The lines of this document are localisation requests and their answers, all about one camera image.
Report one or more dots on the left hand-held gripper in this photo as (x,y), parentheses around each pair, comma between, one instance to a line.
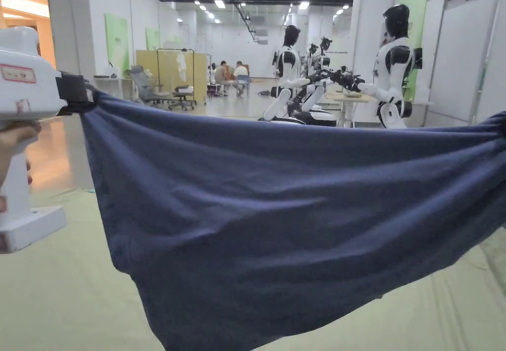
(19,70)

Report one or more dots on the dark blue garment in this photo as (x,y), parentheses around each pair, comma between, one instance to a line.
(276,216)

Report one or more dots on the person's left hand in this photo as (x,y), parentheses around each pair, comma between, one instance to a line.
(14,139)

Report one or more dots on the clothes rack with white garment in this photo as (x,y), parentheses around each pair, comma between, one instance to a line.
(181,66)

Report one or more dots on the group of people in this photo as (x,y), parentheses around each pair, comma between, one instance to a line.
(229,75)

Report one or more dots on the white and black humanoid robot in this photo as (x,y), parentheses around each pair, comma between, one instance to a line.
(318,90)
(395,62)
(285,66)

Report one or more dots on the bed with pale green sheet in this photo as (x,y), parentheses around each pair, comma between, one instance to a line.
(51,299)

